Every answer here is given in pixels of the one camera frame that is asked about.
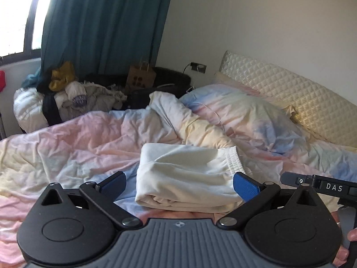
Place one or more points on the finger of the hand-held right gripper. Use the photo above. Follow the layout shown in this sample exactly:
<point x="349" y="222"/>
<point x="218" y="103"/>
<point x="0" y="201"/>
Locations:
<point x="295" y="179"/>

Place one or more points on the pastel pillow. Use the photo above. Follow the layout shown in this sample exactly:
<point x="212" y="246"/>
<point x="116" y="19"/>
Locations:
<point x="251" y="111"/>

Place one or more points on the teal cloth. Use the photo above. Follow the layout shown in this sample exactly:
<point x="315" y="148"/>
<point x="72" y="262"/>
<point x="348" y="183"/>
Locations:
<point x="32" y="79"/>

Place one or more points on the black bag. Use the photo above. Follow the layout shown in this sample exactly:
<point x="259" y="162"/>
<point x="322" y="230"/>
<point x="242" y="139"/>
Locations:
<point x="170" y="81"/>

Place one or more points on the teal curtain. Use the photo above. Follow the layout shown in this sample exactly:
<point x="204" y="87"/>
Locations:
<point x="106" y="25"/>

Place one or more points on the white pants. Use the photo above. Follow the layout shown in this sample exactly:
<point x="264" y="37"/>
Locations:
<point x="184" y="173"/>

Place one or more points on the person's right hand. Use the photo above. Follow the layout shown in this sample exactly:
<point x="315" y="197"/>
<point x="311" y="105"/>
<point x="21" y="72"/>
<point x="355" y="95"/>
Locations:
<point x="352" y="237"/>

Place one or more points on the white comforter bundle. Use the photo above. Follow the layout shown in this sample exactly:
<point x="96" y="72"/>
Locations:
<point x="28" y="106"/>

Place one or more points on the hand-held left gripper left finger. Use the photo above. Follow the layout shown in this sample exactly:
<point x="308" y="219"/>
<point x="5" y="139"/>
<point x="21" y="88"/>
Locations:
<point x="113" y="185"/>

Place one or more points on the brown paper bag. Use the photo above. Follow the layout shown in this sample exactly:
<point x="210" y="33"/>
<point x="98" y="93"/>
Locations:
<point x="139" y="78"/>

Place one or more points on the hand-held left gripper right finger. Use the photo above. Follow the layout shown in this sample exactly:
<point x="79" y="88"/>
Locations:
<point x="246" y="187"/>

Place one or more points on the cream quilted headboard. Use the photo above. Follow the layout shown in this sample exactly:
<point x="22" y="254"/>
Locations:
<point x="306" y="89"/>

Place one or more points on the cream fluffy garment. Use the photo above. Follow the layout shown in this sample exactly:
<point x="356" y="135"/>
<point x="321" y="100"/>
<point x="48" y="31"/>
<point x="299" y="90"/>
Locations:
<point x="103" y="93"/>

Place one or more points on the yellow garment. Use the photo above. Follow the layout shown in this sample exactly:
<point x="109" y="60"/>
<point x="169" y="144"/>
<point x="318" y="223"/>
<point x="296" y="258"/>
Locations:
<point x="62" y="74"/>

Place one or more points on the wall socket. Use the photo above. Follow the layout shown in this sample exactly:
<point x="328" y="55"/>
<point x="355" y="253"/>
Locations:
<point x="200" y="67"/>

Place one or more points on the cream pillow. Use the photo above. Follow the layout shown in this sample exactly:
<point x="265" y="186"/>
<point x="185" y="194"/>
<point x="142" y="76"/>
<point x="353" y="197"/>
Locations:
<point x="231" y="79"/>

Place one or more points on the window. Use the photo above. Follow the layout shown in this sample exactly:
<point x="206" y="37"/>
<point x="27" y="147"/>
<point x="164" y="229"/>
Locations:
<point x="14" y="14"/>

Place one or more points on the pastel duvet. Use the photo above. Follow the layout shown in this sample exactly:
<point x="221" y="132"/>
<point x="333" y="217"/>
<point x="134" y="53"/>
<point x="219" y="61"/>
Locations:
<point x="83" y="139"/>

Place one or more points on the white garment with purple print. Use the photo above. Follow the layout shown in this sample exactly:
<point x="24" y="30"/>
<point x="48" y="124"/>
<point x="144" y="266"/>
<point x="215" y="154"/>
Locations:
<point x="75" y="93"/>

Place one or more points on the dark garment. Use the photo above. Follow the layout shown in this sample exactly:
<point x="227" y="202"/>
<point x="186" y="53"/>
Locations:
<point x="51" y="109"/>

